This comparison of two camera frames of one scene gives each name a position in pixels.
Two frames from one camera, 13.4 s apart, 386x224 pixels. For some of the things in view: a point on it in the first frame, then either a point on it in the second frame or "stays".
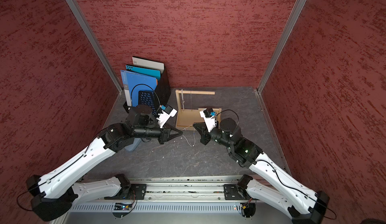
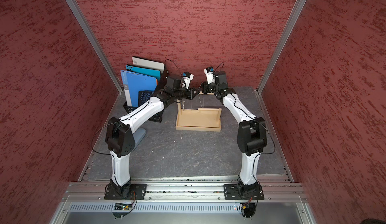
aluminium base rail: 180,200 stays
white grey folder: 147,64 stays
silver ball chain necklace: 194,134 -> 200,101
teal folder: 144,71 stays
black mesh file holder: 155,100 stays
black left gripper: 165,136 -> 191,94
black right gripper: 200,126 -> 206,86
